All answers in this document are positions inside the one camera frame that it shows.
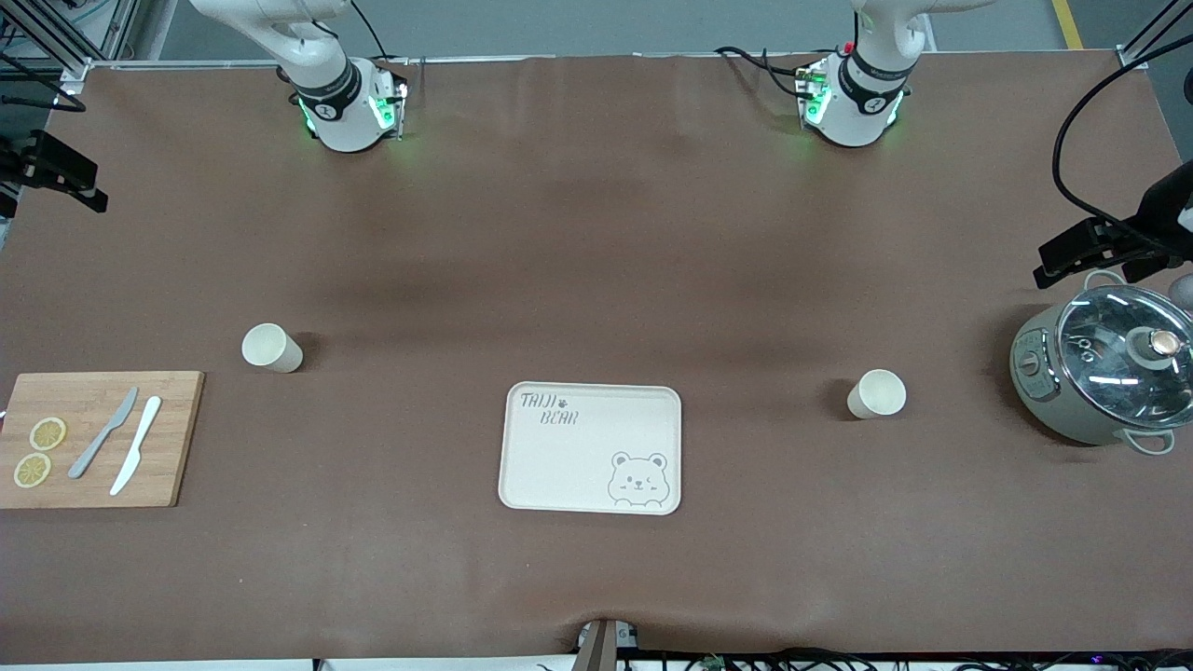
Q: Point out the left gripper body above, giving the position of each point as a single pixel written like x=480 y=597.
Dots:
x=1158 y=212

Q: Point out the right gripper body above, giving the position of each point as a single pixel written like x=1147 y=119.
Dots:
x=11 y=160

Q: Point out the white IKEA cup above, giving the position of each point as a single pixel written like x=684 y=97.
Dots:
x=272 y=349
x=876 y=396

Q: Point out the grey pot glass lid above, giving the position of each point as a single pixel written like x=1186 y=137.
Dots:
x=1035 y=391

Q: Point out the grey plastic knife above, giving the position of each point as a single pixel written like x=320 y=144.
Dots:
x=101 y=436

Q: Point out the lemon slice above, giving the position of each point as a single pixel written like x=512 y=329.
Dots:
x=47 y=433
x=33 y=470

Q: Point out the white plastic knife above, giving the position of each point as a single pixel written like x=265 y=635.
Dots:
x=138 y=443

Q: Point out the wooden cutting board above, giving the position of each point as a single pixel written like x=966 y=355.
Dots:
x=177 y=447

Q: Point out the brown table mat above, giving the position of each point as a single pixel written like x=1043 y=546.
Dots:
x=596 y=233

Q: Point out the cream bear print tray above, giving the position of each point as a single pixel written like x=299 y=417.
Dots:
x=596 y=466

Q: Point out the aluminium frame post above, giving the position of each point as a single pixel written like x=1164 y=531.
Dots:
x=56 y=37
x=1151 y=33

